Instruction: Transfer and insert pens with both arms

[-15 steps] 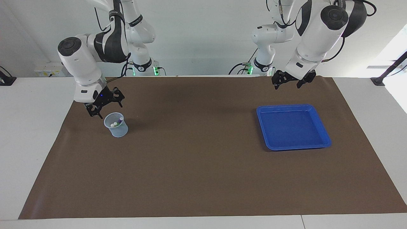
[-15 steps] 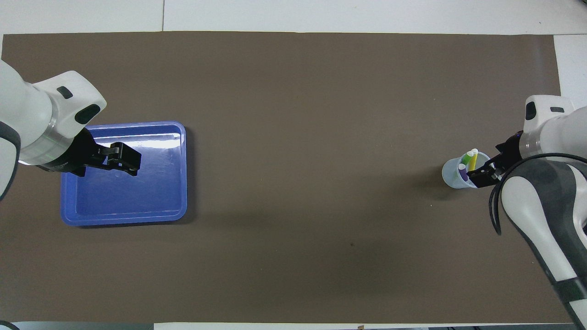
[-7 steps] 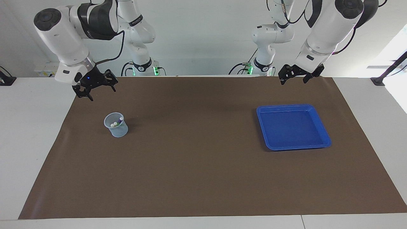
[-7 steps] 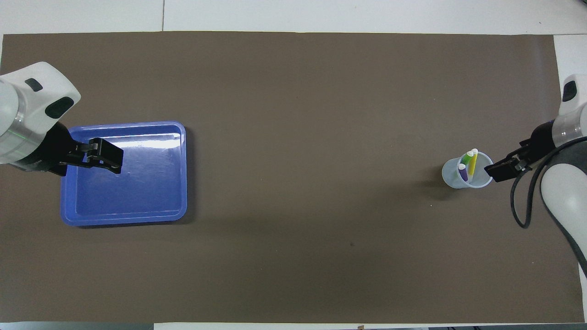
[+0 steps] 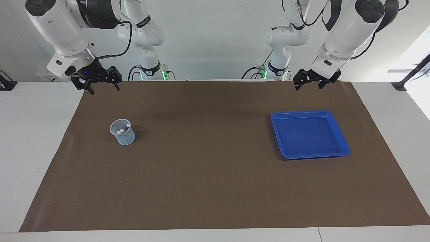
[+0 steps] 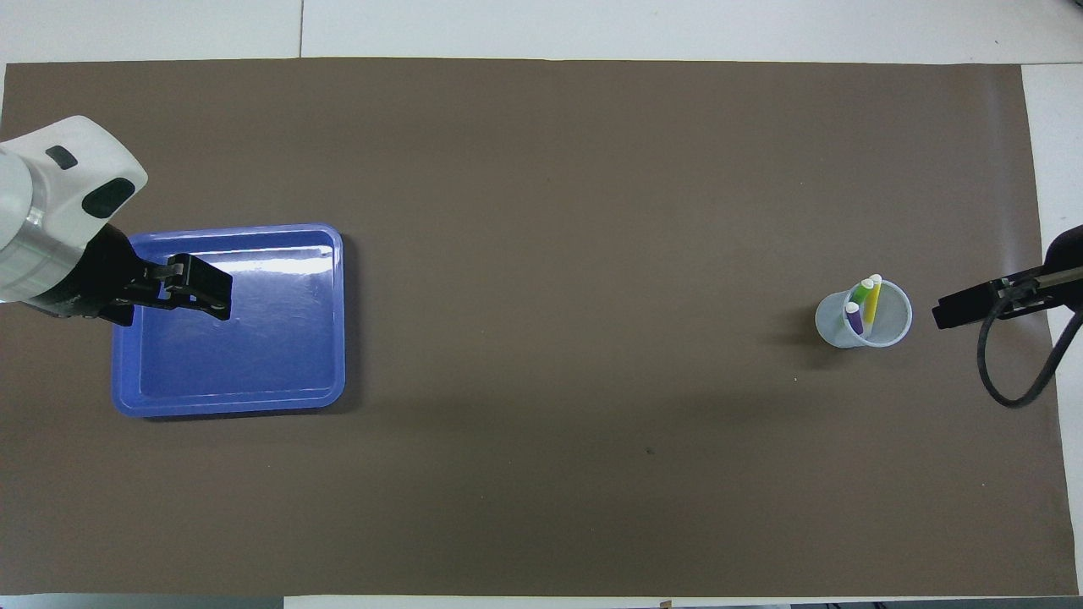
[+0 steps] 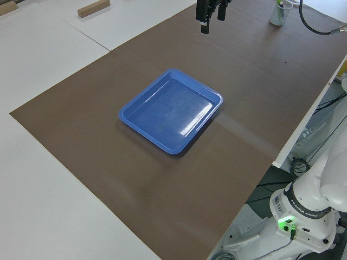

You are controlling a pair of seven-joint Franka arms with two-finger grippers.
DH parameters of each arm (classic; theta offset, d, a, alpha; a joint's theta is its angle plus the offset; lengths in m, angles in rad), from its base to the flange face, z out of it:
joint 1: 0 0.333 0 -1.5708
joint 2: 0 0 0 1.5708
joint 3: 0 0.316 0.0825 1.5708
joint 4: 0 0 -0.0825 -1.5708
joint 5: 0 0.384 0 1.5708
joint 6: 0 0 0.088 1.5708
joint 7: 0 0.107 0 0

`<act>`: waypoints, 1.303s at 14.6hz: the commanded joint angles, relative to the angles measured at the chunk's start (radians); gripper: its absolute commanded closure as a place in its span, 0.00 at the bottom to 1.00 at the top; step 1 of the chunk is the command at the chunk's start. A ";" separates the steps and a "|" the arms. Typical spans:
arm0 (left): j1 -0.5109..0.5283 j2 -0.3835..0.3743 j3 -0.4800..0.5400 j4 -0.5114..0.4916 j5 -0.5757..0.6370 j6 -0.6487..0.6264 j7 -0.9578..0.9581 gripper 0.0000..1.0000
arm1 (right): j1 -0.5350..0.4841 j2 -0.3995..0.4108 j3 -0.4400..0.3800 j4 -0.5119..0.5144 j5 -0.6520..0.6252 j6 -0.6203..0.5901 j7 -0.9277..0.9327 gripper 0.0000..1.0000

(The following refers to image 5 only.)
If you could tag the black camera stand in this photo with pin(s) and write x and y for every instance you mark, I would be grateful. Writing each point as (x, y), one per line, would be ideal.
(408, 79)

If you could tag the black table clamp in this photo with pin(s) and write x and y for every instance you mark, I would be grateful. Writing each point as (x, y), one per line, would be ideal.
(7, 84)

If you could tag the purple pen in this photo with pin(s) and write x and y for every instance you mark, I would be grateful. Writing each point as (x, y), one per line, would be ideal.
(128, 126)

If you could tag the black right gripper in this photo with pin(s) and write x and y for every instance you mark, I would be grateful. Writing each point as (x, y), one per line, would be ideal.
(93, 72)

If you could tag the brown table mat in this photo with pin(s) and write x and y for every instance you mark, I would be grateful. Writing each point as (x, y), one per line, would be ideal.
(208, 174)

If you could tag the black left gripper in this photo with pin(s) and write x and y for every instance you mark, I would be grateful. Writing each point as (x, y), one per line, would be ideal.
(319, 74)

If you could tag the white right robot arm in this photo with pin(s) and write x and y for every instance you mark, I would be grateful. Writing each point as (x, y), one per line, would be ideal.
(57, 27)

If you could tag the translucent plastic cup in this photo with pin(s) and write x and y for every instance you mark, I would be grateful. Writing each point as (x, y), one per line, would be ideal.
(127, 138)

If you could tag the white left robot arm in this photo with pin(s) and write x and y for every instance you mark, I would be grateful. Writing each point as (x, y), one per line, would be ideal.
(349, 27)

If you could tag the blue plastic tray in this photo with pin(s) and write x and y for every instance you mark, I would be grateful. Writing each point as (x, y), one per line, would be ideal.
(309, 134)

